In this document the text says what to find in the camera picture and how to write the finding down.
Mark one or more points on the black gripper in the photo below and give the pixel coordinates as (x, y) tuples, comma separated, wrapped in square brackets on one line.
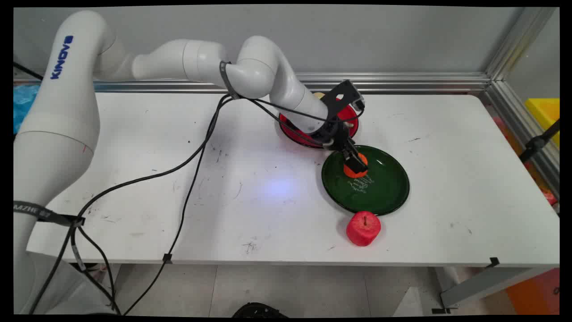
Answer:
[(337, 136)]

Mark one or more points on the orange toy fruit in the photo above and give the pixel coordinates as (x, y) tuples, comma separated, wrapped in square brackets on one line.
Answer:
[(364, 159)]

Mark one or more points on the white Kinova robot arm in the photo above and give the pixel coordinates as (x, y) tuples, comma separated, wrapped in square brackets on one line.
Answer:
[(58, 116)]

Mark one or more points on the dark green plate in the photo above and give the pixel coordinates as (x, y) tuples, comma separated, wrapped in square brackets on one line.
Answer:
[(380, 188)]

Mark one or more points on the red plate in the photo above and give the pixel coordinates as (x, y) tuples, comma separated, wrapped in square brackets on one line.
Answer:
[(351, 123)]

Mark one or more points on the red toy apple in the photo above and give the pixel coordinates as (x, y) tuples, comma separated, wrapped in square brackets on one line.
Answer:
[(363, 229)]

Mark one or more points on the black tape piece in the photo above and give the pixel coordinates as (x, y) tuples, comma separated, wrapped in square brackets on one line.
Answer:
[(167, 258), (494, 261)]

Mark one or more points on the black object on floor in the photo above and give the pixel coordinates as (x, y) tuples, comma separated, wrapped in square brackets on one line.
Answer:
[(258, 310)]

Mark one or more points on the grey table leg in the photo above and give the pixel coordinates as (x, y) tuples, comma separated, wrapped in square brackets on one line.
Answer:
[(487, 284)]

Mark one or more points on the yellow plastic bin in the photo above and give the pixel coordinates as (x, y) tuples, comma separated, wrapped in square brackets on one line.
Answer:
[(546, 114)]

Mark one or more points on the orange box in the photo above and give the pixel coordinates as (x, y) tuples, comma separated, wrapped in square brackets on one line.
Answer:
[(534, 293)]

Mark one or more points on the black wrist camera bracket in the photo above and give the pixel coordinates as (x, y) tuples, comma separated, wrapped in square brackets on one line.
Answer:
[(342, 96)]

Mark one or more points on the horizontal aluminium frame rail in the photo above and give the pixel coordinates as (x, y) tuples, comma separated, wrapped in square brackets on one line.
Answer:
[(402, 82)]

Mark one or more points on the side aluminium frame rail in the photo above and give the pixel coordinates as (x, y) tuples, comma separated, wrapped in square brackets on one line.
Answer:
[(523, 129)]

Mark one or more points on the upright aluminium frame post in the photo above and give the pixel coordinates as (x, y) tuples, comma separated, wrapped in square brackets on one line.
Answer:
[(518, 42)]

